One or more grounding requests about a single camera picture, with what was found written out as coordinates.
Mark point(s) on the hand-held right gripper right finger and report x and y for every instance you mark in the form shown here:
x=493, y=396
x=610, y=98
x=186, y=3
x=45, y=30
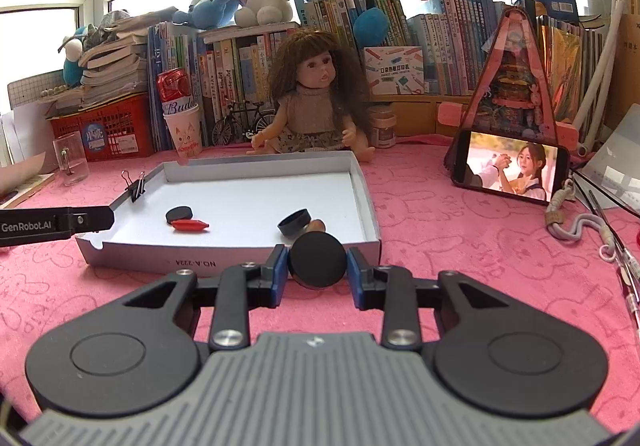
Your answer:
x=356, y=278

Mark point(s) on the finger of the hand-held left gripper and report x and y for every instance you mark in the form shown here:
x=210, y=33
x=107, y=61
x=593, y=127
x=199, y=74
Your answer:
x=92, y=218

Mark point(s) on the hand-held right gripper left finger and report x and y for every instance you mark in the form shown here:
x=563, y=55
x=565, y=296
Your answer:
x=279, y=276

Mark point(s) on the large black disc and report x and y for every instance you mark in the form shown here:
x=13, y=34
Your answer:
x=317, y=260

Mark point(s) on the black round cap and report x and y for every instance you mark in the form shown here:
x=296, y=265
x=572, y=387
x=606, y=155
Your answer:
x=294, y=223

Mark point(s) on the brown hazelnut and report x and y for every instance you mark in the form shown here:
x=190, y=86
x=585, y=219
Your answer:
x=317, y=226

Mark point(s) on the small black disc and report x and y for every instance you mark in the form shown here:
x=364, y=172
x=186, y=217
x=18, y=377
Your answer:
x=179, y=215

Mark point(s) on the white cardboard box tray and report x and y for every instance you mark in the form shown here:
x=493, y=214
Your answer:
x=240, y=196

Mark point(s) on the short red crayon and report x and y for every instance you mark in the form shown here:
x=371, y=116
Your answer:
x=190, y=225

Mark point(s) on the beige paper pad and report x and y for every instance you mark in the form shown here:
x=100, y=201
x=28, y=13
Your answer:
x=25, y=181

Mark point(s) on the black binder clip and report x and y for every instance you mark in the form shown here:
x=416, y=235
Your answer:
x=136, y=188

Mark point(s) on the clear glass mug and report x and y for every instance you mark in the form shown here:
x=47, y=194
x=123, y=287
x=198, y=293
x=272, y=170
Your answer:
x=72, y=161

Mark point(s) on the large red plastic basket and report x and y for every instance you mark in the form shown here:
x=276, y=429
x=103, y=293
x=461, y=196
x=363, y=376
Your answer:
x=115, y=131

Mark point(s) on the pink printed cloth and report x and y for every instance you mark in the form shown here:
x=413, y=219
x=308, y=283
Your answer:
x=450, y=251

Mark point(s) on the white cat paper cup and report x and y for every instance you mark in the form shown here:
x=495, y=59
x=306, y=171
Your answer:
x=184, y=133

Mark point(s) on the small glass jar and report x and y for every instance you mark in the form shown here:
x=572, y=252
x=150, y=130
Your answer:
x=384, y=128

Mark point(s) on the pile of stacked books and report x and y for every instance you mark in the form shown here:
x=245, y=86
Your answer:
x=115, y=66

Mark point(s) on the red beer can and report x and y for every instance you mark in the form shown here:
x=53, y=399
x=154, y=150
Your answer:
x=175, y=86

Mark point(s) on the miniature black bicycle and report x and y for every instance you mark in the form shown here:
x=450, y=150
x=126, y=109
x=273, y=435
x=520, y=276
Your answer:
x=235, y=126

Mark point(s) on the small blue white plush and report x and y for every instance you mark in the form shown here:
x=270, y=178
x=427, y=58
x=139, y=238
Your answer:
x=75, y=58

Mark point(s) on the brown-haired doll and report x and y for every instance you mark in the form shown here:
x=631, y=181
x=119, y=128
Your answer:
x=310, y=106

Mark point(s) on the wooden shelf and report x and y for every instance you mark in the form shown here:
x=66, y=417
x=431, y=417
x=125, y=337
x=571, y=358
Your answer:
x=425, y=116

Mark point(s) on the black smartphone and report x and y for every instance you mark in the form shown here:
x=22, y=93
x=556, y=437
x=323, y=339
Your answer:
x=510, y=168

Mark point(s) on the row of upright books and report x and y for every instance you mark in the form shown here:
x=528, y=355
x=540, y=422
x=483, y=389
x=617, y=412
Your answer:
x=235, y=71

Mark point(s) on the printed cardboard box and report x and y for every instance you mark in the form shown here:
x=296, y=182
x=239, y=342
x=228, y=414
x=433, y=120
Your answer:
x=395, y=71

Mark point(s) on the blue elephant plush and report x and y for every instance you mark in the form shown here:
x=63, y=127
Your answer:
x=210, y=8

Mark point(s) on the pink triangular dollhouse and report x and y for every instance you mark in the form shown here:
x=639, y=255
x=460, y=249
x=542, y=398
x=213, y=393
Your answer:
x=510, y=86

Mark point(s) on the row of blue-spined books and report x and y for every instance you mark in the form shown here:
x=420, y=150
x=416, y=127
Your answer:
x=450, y=46

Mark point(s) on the black pen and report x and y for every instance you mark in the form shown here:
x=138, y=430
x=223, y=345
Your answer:
x=607, y=226

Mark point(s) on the red white pen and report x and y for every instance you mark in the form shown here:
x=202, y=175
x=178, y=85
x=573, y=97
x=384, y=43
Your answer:
x=627, y=276

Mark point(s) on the clear plastic folder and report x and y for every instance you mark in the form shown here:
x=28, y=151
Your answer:
x=620, y=161

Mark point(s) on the row of thin glossy books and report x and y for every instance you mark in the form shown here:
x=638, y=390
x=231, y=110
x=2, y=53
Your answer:
x=570, y=71

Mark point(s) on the white pipe rack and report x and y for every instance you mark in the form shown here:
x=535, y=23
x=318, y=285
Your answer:
x=607, y=61

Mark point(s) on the brown kraft notebook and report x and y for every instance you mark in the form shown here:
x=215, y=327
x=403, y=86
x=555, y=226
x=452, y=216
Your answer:
x=627, y=76

